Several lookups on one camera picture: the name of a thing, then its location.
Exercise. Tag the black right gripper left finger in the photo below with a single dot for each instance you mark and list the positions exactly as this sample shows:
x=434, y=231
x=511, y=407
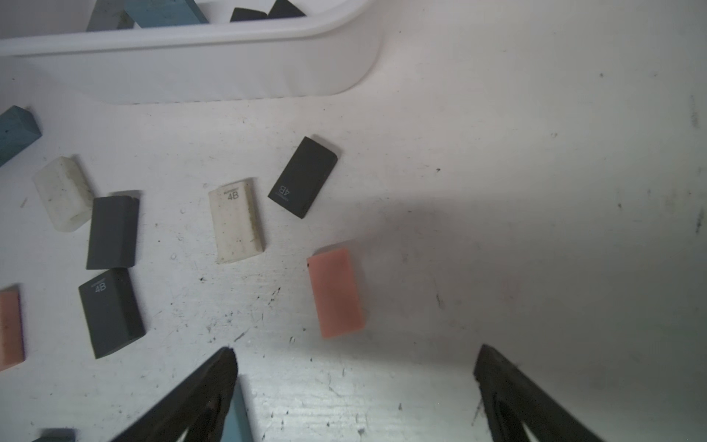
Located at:
x=196, y=409

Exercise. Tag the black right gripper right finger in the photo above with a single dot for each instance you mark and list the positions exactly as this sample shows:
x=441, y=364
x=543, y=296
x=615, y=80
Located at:
x=516, y=406

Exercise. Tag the pink eraser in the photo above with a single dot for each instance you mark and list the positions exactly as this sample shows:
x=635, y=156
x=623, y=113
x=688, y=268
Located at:
x=12, y=342
x=335, y=291

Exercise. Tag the blue eraser edge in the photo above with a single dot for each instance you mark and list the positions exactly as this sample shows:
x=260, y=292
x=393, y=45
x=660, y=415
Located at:
x=164, y=13

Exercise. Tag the blue eraser front upper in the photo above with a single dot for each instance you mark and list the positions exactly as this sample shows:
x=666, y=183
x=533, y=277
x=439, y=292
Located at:
x=237, y=423

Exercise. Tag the blue eraser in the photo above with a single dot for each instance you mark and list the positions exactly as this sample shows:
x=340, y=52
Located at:
x=56, y=435
x=237, y=423
x=18, y=131

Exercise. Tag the dark grey eraser lower centre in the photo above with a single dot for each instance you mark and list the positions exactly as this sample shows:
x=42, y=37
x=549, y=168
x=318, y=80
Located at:
x=111, y=311

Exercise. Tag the dark grey eraser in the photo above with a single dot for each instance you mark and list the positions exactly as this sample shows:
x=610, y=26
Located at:
x=111, y=311
x=113, y=232
x=284, y=9

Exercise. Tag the blue eraser front left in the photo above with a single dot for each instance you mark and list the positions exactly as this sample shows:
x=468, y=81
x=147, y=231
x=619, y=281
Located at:
x=56, y=435

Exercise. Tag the white eraser 4B centre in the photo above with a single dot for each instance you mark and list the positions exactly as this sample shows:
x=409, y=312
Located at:
x=234, y=214

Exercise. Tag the dark grey eraser upper centre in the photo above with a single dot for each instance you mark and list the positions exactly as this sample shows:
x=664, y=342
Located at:
x=113, y=232

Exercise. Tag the black eraser 4B top right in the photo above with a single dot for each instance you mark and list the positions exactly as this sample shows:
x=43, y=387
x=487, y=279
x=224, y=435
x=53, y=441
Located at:
x=303, y=177

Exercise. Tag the white eraser left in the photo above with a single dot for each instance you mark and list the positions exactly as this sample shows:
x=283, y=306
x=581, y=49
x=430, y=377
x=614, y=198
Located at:
x=65, y=194

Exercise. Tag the blue eraser top left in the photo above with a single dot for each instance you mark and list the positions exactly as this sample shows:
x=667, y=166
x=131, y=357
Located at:
x=18, y=131

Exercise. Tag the white storage box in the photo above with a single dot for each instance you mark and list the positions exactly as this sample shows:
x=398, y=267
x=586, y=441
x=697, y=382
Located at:
x=327, y=50

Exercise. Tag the dark grey eraser front right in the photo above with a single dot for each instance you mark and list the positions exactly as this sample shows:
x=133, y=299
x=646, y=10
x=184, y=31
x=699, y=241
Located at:
x=284, y=9

